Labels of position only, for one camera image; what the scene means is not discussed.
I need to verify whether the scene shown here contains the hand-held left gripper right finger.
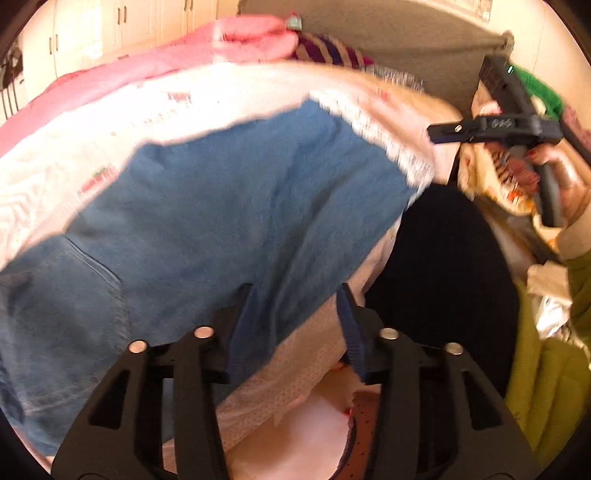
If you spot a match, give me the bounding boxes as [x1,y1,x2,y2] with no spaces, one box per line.
[336,282,542,480]

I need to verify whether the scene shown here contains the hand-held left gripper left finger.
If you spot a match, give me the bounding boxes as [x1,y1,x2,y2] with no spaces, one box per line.
[52,282,256,480]

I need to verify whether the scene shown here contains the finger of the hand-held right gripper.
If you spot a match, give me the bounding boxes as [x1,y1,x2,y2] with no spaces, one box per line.
[427,116,485,145]

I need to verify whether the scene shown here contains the blue denim pants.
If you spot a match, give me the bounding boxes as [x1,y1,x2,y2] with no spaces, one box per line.
[0,99,428,457]

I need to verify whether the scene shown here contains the person's right hand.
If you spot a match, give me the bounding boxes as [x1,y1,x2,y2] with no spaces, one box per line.
[527,145,591,227]

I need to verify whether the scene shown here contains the green fuzzy cloth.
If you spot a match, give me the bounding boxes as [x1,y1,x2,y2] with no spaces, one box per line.
[512,64,565,117]

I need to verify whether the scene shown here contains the colourful patterned cloth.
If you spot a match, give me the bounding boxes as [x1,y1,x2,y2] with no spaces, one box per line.
[459,85,561,217]

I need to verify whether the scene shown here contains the red dotted cloth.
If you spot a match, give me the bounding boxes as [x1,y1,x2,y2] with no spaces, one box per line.
[339,390,386,480]

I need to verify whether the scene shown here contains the black garment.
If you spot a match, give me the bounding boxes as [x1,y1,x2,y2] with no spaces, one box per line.
[362,184,525,402]

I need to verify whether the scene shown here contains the grey upholstered headboard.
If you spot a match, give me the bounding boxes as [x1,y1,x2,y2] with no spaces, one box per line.
[236,0,515,118]

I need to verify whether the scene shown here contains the white crumpled cloth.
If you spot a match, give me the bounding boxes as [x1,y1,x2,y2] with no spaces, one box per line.
[525,262,585,344]

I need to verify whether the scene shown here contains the person's green jacket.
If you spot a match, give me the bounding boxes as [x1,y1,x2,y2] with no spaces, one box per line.
[504,251,591,457]

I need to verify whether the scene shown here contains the printed strawberry bedsheet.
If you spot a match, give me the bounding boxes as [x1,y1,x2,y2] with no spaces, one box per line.
[0,60,462,478]

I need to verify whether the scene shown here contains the pink quilt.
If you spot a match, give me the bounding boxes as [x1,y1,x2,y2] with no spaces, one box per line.
[0,15,301,155]

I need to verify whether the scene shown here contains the white wardrobe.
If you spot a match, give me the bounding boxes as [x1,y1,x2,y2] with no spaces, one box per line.
[44,0,241,75]

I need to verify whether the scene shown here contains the hanging bags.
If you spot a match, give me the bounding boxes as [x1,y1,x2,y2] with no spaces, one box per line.
[0,44,26,118]

